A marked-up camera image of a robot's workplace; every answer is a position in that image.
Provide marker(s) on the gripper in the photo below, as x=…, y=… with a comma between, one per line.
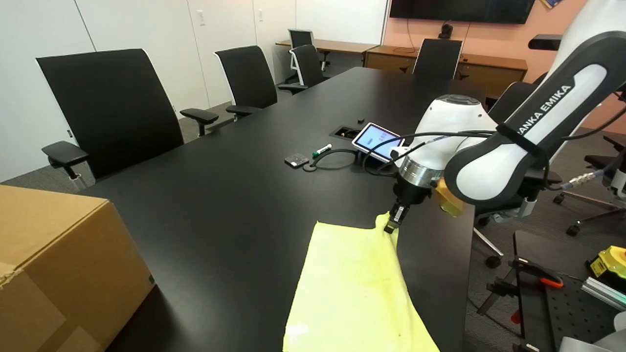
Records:
x=412, y=192

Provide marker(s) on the yellow cloth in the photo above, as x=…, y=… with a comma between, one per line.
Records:
x=352, y=288

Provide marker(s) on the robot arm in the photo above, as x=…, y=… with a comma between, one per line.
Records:
x=489, y=171

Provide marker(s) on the white tablet panel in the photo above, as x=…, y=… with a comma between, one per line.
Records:
x=374, y=138

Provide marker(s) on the green marker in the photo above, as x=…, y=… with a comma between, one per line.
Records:
x=322, y=150

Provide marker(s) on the small black square device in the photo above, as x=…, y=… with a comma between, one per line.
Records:
x=297, y=160

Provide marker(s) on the wooden sideboard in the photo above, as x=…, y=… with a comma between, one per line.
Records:
x=489, y=68

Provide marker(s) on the row of black office chairs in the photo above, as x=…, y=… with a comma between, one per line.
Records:
x=308, y=63

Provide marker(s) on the wooden desk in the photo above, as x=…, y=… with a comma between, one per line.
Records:
x=332, y=46

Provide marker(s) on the black webcam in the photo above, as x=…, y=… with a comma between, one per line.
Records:
x=445, y=30

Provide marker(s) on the yellow emergency stop box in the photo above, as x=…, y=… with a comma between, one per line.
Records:
x=609, y=261

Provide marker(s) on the cardboard box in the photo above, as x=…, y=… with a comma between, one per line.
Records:
x=63, y=274

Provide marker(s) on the wall television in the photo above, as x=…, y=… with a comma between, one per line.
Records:
x=459, y=10

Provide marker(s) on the aluminium rail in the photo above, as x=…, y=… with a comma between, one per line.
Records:
x=604, y=292

